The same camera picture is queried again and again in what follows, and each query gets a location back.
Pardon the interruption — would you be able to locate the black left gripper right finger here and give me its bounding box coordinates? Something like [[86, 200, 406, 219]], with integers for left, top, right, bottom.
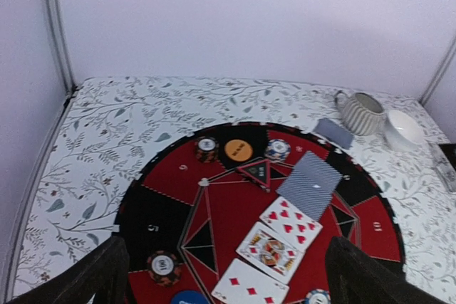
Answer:
[[325, 236, 442, 304]]

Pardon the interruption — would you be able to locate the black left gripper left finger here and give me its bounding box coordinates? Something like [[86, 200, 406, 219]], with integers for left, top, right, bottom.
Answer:
[[10, 236, 129, 304]]

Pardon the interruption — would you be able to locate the red black chip stack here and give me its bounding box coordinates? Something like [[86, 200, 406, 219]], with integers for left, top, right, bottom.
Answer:
[[147, 251, 182, 287], [195, 137, 219, 163]]

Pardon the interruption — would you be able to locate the hearts number card face-up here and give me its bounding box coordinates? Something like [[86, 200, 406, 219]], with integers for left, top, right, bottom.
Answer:
[[259, 196, 323, 253]]

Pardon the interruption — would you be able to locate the king of diamonds card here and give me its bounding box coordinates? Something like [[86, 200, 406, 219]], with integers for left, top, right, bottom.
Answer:
[[236, 221, 304, 285]]

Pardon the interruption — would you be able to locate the blue small blind button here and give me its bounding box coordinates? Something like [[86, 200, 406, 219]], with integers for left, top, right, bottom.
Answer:
[[170, 290, 209, 304]]

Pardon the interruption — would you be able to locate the face-down card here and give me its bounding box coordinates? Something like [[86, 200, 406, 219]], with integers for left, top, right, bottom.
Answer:
[[276, 151, 342, 221], [313, 117, 354, 150]]

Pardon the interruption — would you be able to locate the diamonds number card face-up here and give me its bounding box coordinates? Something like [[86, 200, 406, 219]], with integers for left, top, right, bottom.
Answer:
[[211, 258, 289, 304]]

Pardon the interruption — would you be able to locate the red black triangular card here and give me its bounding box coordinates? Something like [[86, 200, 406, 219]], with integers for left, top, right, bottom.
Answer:
[[236, 159, 271, 192]]

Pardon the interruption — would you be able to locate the orange big blind button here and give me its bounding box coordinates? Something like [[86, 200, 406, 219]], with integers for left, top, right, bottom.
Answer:
[[224, 139, 254, 162]]

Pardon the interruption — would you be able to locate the round red black poker mat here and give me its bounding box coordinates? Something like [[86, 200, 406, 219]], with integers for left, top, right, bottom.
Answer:
[[115, 122, 405, 303]]

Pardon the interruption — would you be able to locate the floral white table cloth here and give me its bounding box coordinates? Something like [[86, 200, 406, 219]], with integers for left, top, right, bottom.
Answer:
[[8, 77, 455, 303]]

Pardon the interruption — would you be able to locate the aluminium poker chip case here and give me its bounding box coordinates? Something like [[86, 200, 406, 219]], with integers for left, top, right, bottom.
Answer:
[[430, 143, 456, 194]]

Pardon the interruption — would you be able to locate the white ceramic bowl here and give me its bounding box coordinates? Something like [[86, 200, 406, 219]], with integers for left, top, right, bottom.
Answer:
[[384, 110, 425, 151]]

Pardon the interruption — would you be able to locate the striped grey ceramic mug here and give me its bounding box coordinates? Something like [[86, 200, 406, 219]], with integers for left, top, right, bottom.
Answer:
[[334, 90, 385, 136]]

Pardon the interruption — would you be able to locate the right aluminium frame post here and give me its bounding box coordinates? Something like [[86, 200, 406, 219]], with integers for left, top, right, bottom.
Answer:
[[418, 34, 456, 106]]

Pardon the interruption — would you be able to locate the aluminium frame post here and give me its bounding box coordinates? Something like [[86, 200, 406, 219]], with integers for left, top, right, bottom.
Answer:
[[418, 34, 456, 106], [43, 0, 78, 97]]

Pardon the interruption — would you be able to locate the left aluminium frame post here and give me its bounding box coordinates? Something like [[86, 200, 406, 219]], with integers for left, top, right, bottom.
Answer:
[[43, 0, 78, 97]]

